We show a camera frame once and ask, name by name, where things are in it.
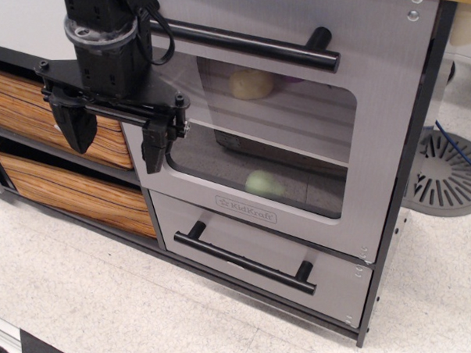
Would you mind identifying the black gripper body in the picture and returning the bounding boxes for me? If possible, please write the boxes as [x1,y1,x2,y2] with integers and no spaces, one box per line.
[33,37,190,129]

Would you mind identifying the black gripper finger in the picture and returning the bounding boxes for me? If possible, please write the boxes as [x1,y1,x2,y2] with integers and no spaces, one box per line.
[49,94,98,154]
[141,109,188,174]

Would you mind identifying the grey toy oven door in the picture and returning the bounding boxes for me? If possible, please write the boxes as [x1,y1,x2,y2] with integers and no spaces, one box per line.
[123,0,439,262]

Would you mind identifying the black oven door handle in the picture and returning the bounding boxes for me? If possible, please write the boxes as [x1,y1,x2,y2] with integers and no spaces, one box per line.
[168,20,341,73]

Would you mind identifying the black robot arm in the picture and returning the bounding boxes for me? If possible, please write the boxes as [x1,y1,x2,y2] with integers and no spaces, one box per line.
[35,0,190,174]

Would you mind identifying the white oven shelf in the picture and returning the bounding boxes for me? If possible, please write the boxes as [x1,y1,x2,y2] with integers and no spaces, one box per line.
[187,88,357,175]

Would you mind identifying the upper wood-pattern fabric bin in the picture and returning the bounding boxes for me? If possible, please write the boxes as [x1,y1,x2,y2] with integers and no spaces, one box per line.
[0,71,134,170]

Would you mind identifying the wood-pattern fabric bin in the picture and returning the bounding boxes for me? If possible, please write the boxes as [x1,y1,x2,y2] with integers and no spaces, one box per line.
[0,144,156,239]
[0,71,134,170]

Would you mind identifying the lower wood-pattern fabric bin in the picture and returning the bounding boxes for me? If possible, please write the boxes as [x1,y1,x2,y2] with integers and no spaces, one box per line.
[0,144,156,239]

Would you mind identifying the yellow toy potato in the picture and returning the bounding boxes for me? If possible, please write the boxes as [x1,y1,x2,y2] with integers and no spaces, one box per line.
[228,70,274,100]

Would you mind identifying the green toy pear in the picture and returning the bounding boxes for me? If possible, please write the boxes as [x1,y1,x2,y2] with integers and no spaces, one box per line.
[244,170,286,199]

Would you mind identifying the grey lower drawer front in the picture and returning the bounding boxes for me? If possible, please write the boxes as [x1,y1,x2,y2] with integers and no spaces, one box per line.
[150,192,372,328]

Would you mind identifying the grey slotted round base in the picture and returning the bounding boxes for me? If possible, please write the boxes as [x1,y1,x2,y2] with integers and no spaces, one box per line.
[402,130,471,217]

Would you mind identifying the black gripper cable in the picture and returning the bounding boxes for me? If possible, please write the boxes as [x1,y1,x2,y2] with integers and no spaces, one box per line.
[136,0,177,67]

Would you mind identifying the black toy kitchen frame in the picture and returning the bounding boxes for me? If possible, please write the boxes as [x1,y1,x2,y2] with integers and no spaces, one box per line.
[0,0,455,344]

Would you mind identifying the blue cable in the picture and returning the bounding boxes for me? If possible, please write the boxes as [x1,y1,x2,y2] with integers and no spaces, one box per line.
[434,118,471,181]

